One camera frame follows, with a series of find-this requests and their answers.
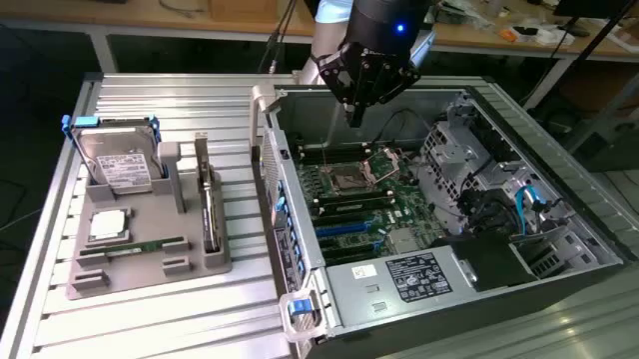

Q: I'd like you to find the black monitor stand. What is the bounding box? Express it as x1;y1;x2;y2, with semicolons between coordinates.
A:
553;0;592;37

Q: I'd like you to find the long wooden desk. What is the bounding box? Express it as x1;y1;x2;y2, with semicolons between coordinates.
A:
0;0;321;74

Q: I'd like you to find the hanging cable with metal plug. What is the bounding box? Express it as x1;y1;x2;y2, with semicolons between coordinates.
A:
257;0;297;75

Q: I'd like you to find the silver CPU chip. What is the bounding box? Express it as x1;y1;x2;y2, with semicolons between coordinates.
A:
87;209;127;243

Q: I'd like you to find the green motherboard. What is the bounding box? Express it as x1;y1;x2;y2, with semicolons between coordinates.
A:
294;144;452;263

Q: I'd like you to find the blue case latch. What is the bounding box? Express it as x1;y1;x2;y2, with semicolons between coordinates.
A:
289;298;313;318

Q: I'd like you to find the open black PC case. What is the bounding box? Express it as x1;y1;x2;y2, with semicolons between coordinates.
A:
249;84;632;359

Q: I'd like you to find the black graphics card with fan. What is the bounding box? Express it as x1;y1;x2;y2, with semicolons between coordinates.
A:
193;130;225;254

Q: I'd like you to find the CPU socket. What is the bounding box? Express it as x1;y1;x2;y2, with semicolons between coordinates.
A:
323;164;376;196

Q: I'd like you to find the black labelled RAM stick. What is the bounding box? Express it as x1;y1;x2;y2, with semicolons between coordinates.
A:
319;197;400;218

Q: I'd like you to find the silver metal disk bay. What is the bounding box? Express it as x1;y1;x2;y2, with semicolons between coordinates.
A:
418;119;506;235

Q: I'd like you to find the black plastic air shroud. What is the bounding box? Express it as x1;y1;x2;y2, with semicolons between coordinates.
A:
432;231;542;293

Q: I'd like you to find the silver power supply unit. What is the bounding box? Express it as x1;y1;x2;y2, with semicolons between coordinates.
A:
323;247;484;327

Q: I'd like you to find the blue disk wire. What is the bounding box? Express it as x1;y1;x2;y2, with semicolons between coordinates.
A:
514;185;544;237

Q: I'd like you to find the hard disk in blue carrier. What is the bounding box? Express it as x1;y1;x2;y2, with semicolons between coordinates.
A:
61;114;167;195

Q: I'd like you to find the metal socket cover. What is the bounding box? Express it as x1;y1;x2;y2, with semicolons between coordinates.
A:
362;147;404;185

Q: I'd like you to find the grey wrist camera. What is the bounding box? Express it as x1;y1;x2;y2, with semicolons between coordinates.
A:
408;28;438;68

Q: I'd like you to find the black slanted pole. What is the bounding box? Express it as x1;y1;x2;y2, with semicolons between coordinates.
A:
578;0;634;63

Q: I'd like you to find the white and orange plastic part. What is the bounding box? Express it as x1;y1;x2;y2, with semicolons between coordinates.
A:
497;25;572;47

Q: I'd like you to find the grey parts rack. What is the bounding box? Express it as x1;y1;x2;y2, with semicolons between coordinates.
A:
66;141;235;301

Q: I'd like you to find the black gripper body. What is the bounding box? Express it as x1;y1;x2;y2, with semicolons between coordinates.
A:
343;0;434;65

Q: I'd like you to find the green RAM stick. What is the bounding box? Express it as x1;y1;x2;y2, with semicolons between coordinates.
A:
78;236;185;259

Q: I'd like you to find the silver chipset heatsink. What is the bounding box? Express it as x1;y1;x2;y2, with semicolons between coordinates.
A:
388;228;421;252

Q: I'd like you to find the cluttered wooden desk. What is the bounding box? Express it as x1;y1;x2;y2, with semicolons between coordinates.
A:
429;0;639;109

